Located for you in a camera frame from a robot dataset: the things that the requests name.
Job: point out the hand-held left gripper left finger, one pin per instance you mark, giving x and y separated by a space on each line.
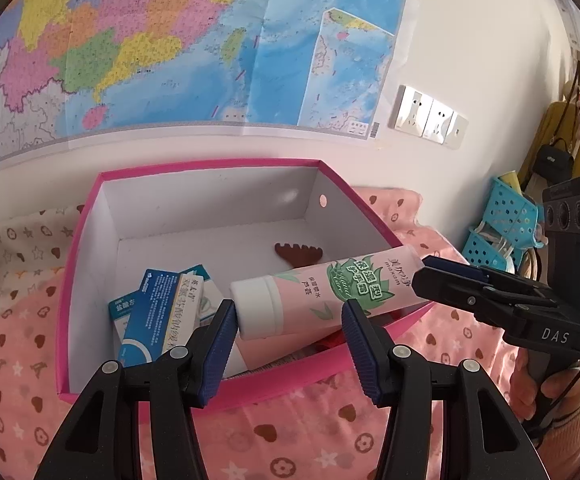
217 345

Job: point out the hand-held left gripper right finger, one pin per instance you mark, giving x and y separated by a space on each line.
362 350

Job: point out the pink tube green leaf print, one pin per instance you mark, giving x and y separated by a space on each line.
330 290

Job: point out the brown wooden scratcher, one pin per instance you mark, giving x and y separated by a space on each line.
297 254

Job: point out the pink cardboard box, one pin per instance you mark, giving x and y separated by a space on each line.
280 385

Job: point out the person's right hand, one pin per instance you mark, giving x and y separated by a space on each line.
565 385

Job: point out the white medicine box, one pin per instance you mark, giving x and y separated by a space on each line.
120 320

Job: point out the colourful wall map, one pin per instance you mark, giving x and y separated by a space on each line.
170 45

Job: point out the person's right forearm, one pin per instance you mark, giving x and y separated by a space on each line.
570 445

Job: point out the blue medicine box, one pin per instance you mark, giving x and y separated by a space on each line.
165 315

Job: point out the pink printed cloth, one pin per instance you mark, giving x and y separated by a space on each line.
15 340

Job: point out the white wall socket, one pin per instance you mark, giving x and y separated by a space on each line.
410 109
439 120
456 131

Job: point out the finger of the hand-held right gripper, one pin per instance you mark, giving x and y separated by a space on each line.
450 266
450 295

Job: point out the blue perforated basket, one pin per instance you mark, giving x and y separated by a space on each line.
487 252
512 210

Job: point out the black handbag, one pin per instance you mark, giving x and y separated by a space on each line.
552 159

